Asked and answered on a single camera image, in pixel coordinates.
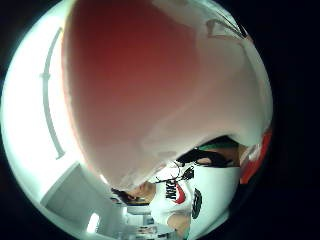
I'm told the the person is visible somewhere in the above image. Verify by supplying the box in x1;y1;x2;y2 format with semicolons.
110;162;243;240

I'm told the grey ceiling rail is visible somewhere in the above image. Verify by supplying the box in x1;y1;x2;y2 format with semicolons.
40;27;66;160

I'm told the ceiling light panel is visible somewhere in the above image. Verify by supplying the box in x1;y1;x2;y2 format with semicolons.
85;212;101;234

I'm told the thin black cable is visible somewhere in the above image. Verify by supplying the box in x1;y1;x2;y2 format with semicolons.
155;162;196;185

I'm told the red and white container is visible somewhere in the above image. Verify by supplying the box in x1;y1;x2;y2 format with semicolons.
239;129;274;185

